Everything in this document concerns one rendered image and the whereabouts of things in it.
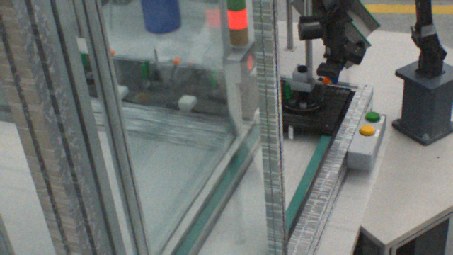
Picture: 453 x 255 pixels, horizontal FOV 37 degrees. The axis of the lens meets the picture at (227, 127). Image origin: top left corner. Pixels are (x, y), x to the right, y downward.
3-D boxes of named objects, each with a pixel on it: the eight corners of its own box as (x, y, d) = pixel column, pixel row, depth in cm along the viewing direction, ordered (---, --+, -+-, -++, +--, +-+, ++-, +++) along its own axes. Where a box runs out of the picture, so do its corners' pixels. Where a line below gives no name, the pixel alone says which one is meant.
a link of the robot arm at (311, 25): (338, -8, 186) (296, -4, 186) (345, 3, 179) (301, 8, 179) (338, 29, 193) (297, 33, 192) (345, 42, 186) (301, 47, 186)
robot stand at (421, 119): (459, 129, 207) (466, 72, 196) (425, 146, 201) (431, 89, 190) (423, 109, 217) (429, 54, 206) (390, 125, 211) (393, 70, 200)
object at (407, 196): (599, 125, 208) (602, 117, 206) (384, 253, 171) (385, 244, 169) (429, 46, 258) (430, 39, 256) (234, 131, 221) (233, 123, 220)
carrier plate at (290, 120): (351, 93, 212) (351, 88, 211) (331, 136, 194) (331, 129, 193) (278, 83, 220) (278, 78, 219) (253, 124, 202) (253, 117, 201)
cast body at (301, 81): (315, 85, 204) (314, 64, 200) (311, 93, 200) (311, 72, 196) (288, 81, 207) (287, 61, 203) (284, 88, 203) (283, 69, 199)
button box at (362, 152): (385, 130, 203) (386, 112, 199) (371, 172, 187) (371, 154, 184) (362, 127, 205) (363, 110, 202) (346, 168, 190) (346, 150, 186)
